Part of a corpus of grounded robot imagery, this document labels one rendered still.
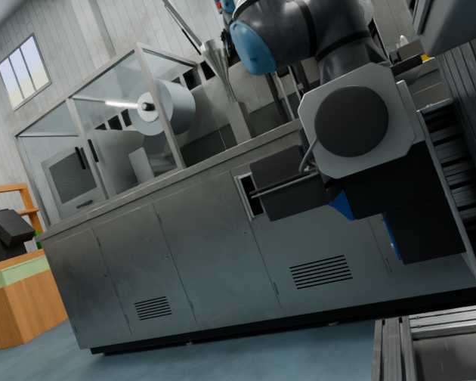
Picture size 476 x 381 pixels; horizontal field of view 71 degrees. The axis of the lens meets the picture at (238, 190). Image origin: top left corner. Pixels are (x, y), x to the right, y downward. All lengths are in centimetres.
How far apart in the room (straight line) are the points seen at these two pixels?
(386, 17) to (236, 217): 126
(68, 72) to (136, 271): 428
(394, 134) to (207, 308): 158
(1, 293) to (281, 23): 415
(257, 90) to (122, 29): 334
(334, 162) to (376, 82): 8
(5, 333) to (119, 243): 281
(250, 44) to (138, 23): 436
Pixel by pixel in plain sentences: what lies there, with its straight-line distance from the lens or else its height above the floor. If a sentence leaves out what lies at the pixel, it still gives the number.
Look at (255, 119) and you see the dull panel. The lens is 211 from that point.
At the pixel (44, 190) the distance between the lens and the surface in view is 252.
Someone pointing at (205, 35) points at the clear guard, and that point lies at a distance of 233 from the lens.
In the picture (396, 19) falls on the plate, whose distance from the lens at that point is 203.
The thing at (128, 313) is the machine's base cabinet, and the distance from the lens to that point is 217.
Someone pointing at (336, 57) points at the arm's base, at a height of 89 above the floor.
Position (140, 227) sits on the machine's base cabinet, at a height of 72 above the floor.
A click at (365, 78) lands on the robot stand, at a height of 76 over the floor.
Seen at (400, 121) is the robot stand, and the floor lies 71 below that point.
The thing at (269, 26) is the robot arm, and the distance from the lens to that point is 73.
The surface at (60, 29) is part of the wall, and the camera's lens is 605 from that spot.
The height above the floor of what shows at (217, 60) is 142.
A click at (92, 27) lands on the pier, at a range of 536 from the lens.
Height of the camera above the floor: 71
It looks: level
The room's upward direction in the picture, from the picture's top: 20 degrees counter-clockwise
